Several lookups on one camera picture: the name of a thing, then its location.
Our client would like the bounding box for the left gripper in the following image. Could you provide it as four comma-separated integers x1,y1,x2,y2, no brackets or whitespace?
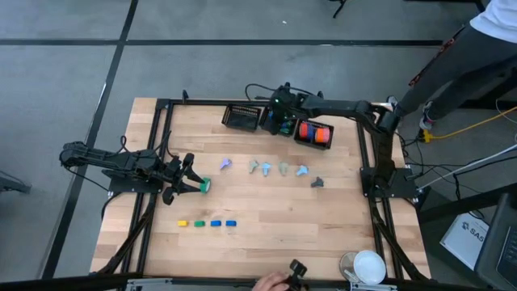
161,152,205,206

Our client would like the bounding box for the orange tape roll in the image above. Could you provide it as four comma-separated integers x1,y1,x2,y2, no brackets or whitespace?
314,127,331,146

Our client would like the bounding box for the black plastic mesh basket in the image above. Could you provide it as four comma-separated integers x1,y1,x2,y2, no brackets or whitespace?
258,105,301,138
221,103,263,133
293,119,335,151

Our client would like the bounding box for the person's hand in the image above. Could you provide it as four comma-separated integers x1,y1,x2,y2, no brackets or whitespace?
252,271,291,291

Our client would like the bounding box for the white mushroom lamp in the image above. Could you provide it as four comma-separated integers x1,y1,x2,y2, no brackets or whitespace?
338,249,388,285

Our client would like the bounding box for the person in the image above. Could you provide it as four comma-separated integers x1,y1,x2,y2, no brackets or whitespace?
385,0,517,131

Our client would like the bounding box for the white printed box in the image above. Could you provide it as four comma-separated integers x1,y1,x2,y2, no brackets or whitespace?
439,212,492,271

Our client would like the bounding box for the dark equipment case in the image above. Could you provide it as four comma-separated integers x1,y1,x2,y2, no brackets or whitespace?
474,192,517,291

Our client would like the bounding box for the black metal table frame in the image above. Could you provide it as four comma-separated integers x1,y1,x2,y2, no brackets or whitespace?
96,96,431,284

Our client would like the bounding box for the silver aluminium bracket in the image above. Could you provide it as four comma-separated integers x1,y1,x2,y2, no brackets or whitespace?
124,276,259,291

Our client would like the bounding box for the yellow cable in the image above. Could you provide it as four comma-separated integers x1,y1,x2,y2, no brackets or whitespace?
419,105,517,143

